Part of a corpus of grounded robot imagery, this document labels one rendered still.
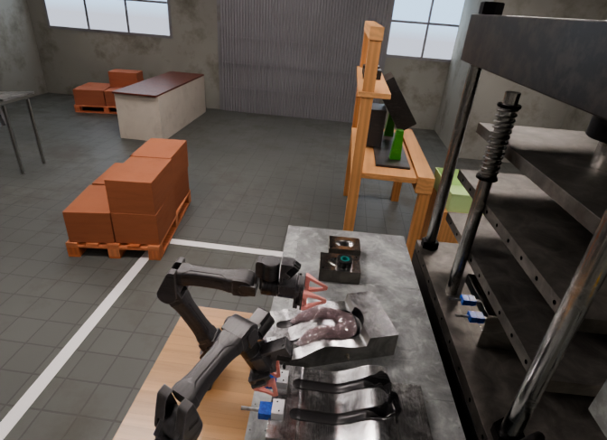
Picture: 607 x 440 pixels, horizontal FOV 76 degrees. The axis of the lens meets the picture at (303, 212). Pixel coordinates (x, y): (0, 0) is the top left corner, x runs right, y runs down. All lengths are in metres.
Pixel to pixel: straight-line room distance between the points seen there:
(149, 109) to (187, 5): 2.67
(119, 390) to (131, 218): 1.38
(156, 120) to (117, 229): 3.07
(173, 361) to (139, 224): 1.98
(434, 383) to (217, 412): 0.78
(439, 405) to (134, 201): 2.61
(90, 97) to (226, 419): 7.23
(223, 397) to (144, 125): 5.34
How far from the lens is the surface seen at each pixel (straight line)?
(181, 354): 1.63
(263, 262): 1.19
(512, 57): 1.62
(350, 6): 7.72
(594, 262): 1.15
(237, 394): 1.49
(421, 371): 1.65
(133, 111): 6.45
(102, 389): 2.66
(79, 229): 3.64
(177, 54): 8.48
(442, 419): 1.55
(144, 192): 3.28
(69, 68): 9.65
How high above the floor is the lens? 1.99
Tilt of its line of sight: 28 degrees down
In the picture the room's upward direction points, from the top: 4 degrees clockwise
